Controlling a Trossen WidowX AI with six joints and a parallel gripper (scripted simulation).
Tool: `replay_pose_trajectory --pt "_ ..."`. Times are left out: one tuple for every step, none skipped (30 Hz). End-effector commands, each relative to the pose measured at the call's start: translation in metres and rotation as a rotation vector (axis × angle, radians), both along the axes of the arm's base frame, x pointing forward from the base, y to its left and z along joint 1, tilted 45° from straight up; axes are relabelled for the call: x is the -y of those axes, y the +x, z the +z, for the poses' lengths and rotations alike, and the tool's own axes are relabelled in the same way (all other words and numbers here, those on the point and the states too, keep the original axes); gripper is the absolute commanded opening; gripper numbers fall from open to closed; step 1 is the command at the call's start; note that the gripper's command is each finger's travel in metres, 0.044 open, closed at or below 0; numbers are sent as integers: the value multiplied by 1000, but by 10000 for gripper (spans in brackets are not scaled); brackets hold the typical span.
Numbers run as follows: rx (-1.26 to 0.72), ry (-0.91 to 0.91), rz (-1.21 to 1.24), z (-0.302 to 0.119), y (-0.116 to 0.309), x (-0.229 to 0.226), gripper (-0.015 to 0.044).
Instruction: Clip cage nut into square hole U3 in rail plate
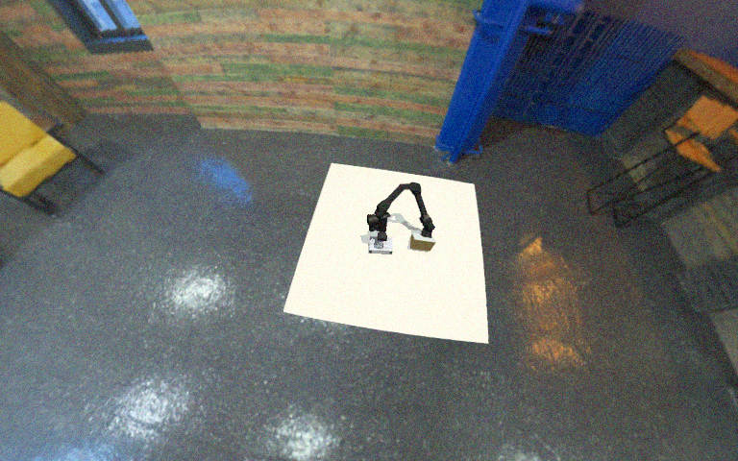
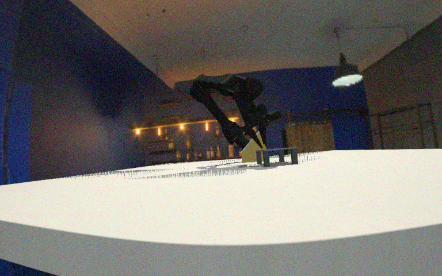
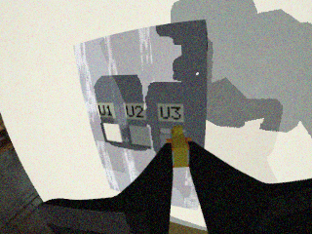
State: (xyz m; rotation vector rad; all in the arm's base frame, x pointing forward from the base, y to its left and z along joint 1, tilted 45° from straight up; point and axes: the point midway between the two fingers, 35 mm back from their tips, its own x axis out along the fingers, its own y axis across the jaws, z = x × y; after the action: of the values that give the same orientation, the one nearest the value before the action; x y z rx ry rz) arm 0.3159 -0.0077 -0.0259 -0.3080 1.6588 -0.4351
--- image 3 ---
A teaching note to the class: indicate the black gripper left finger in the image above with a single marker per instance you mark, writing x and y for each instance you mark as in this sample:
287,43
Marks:
144,207

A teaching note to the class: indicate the grey metal rail plate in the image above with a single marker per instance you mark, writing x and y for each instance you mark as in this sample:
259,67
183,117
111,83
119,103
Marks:
154,77

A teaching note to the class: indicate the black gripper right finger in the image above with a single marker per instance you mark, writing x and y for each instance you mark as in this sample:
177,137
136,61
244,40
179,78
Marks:
235,203

